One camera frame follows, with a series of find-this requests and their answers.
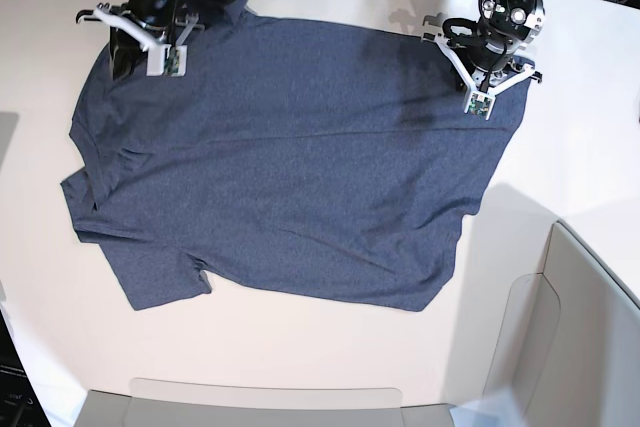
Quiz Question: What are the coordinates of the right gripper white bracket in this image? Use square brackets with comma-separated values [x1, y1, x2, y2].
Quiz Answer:
[76, 3, 205, 80]

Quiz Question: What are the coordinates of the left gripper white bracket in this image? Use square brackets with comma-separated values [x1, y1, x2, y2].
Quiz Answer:
[422, 16, 542, 120]

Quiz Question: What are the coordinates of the dark blue t-shirt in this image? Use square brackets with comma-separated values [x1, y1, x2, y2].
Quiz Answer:
[61, 0, 528, 312]

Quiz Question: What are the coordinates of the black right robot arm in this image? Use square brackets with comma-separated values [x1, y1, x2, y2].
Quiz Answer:
[76, 0, 235, 80]

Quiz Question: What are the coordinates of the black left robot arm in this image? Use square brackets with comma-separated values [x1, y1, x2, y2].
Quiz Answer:
[422, 0, 546, 120]

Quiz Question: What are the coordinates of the grey right side partition panel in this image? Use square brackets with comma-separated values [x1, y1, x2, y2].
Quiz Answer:
[482, 223, 639, 426]

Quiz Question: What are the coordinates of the grey partition panel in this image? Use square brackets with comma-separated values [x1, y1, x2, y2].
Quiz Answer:
[75, 379, 476, 426]
[482, 223, 639, 426]

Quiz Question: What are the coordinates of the grey front partition panel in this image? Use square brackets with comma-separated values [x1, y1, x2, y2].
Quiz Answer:
[75, 379, 476, 426]

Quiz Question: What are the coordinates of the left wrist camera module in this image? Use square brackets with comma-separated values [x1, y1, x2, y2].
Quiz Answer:
[464, 90, 496, 120]

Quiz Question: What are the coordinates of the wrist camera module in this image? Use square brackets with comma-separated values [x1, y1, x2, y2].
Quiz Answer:
[464, 90, 496, 120]
[146, 44, 188, 77]

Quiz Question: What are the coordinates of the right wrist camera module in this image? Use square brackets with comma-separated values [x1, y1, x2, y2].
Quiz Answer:
[146, 44, 188, 77]

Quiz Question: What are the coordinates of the clear acrylic right panel bracket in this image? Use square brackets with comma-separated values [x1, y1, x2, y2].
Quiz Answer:
[483, 273, 561, 405]

